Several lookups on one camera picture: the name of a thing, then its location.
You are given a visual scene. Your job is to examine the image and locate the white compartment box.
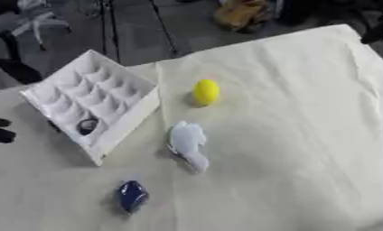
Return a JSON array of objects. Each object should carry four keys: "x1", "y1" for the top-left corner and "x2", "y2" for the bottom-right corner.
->
[{"x1": 19, "y1": 49, "x2": 162, "y2": 167}]

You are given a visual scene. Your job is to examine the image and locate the dark blue round object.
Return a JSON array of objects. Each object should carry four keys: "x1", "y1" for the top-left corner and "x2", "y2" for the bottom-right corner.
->
[{"x1": 76, "y1": 118, "x2": 102, "y2": 136}]

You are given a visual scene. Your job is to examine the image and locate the office chair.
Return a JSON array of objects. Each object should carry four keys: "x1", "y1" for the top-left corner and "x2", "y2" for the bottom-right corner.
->
[{"x1": 0, "y1": 0, "x2": 73, "y2": 85}]

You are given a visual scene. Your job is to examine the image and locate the dark blue oval toy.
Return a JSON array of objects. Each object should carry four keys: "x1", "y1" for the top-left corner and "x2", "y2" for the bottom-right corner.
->
[{"x1": 116, "y1": 180, "x2": 151, "y2": 214}]

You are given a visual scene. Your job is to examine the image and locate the black tripod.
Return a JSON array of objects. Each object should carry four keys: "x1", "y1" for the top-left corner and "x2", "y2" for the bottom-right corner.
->
[
  {"x1": 145, "y1": 0, "x2": 181, "y2": 55},
  {"x1": 97, "y1": 0, "x2": 122, "y2": 64}
]

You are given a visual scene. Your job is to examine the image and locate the pale blue seahorse toy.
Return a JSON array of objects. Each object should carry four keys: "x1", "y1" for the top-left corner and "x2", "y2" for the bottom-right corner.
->
[{"x1": 166, "y1": 120, "x2": 210, "y2": 174}]

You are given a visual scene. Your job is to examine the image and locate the yellow toy lemon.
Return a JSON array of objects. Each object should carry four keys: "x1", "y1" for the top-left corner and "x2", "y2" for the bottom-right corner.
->
[{"x1": 191, "y1": 79, "x2": 222, "y2": 106}]

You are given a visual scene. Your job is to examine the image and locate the yellow-brown bag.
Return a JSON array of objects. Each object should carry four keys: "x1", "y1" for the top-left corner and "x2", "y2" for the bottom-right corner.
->
[{"x1": 213, "y1": 0, "x2": 271, "y2": 32}]

